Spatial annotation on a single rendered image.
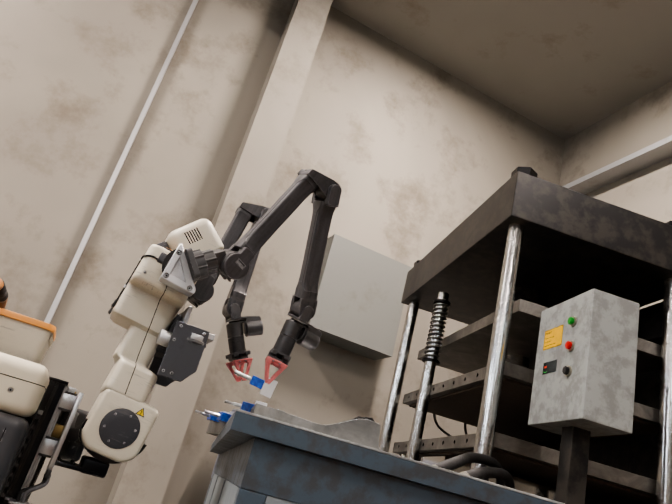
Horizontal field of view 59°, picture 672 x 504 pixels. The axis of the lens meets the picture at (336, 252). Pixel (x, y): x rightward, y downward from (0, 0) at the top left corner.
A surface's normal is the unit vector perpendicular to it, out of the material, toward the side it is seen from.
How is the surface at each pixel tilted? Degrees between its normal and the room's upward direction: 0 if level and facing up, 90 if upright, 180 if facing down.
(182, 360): 90
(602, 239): 90
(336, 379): 90
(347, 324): 90
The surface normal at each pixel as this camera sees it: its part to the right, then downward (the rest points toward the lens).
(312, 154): 0.42, -0.25
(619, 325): 0.21, -0.33
